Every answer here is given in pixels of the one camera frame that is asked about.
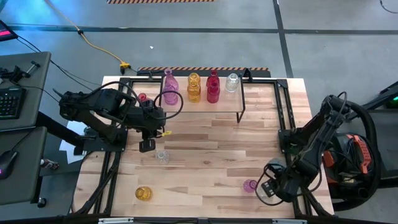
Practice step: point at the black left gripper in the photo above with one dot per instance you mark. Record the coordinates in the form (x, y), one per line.
(147, 145)

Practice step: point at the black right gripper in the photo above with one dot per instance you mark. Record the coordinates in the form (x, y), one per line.
(281, 189)

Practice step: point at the squat clear glass vase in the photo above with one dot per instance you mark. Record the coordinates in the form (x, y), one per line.
(162, 157)

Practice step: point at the ribbed yellow glass vase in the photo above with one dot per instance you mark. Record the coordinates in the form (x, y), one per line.
(143, 193)

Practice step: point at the tall pink glass vase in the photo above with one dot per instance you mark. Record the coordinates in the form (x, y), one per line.
(170, 82)

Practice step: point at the embossed yellow glass vase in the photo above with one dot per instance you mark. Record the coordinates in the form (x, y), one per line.
(194, 95)

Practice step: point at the tall red glass vase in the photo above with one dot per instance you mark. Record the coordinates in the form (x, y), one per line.
(213, 95)

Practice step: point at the wide red ribbed glass vase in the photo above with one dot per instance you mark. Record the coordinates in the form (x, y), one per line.
(213, 77)

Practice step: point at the clear ribbed glass vase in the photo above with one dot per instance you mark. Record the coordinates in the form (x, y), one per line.
(232, 83)

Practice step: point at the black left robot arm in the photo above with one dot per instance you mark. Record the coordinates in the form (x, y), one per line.
(102, 102)

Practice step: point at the yellow tag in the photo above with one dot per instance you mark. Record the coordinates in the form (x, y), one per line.
(166, 133)

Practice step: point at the small pink glass vase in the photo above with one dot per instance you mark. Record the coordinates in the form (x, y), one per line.
(249, 186)

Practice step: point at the small red glass vase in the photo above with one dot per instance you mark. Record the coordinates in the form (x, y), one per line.
(142, 97)

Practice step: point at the white paper sheet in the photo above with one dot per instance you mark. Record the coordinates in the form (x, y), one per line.
(70, 149)

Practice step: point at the orange and black tool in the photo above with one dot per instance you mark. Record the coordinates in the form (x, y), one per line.
(363, 152)

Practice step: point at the small dark bottle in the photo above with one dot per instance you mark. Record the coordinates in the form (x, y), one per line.
(49, 164)

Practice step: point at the hazard striped black floor mat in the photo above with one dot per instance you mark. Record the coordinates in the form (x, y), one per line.
(255, 74)

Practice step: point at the grey desk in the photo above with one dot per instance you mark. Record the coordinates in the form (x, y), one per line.
(34, 93)
(25, 186)

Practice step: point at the black computer mouse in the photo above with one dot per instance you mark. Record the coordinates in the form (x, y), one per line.
(7, 163)

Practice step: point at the black keyboard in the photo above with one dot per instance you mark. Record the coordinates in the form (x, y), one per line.
(11, 104)

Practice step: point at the black box with green light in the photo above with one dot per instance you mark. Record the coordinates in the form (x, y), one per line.
(392, 99)

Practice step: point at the black clamp tool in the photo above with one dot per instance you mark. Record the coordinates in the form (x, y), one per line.
(15, 74)

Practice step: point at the silver aluminium bracket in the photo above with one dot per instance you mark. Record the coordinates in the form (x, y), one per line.
(115, 221)
(289, 221)

